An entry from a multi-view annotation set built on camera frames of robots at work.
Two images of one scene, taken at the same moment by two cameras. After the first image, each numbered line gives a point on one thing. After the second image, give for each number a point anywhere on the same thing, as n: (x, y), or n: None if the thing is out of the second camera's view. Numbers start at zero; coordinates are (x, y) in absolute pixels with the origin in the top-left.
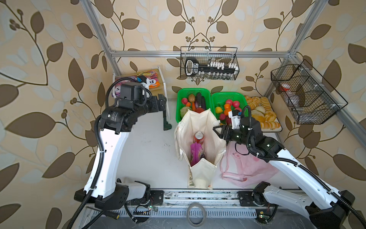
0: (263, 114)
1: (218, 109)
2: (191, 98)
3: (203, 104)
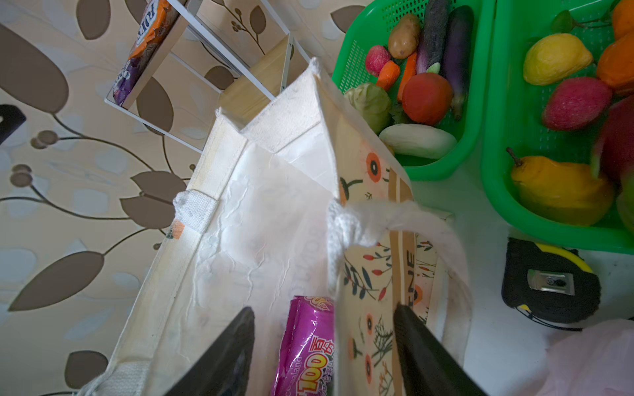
0: None
1: (554, 57)
2: (404, 37)
3: (457, 56)
